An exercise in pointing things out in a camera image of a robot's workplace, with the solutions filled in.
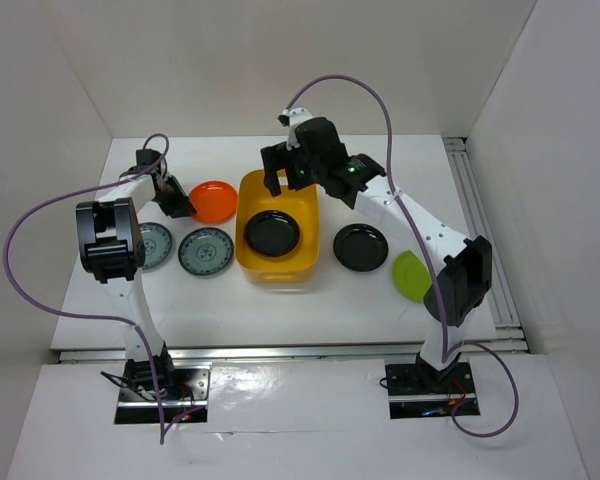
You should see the large blue floral plate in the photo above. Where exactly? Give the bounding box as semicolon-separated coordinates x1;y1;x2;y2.
140;222;173;270

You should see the orange plate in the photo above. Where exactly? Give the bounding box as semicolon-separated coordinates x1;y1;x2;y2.
189;180;238;225

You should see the black plate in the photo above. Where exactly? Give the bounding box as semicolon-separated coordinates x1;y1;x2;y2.
332;223;389;273
244;210;301;258

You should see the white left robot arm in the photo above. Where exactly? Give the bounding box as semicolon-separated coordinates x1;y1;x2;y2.
76;148;196;399

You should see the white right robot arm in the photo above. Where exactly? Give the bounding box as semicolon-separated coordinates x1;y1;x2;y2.
261;108;492;392

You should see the yellow plastic bin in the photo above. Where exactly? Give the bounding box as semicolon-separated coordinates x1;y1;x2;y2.
235;170;320;283

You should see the small blue floral plate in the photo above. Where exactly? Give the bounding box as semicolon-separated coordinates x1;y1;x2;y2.
177;227;234;277

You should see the green plate near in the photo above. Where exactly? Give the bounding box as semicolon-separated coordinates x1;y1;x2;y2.
392;250;432;304

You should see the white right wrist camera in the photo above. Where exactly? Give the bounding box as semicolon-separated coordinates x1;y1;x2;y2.
277;107;313;150

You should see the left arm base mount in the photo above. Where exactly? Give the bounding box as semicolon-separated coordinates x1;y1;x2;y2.
100;366;211;425

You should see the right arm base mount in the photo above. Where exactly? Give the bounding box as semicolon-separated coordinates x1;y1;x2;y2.
378;362;480;420

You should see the front aluminium rail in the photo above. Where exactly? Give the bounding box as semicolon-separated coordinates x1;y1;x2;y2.
59;330;530;364

